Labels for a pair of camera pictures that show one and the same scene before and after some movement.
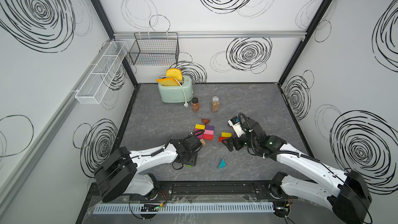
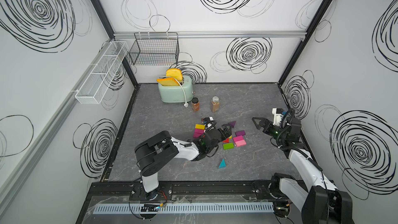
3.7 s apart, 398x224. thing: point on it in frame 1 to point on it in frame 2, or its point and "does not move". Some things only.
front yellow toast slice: [169, 81] does not move
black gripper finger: [235, 122] to [279, 113]
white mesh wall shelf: [94, 89] does not move
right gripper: [229, 143] to [264, 121]
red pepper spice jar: [195, 104] does not move
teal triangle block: [222, 164] does not move
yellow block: [200, 126] does not move
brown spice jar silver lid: [215, 104] does not move
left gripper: [193, 161] to [223, 137]
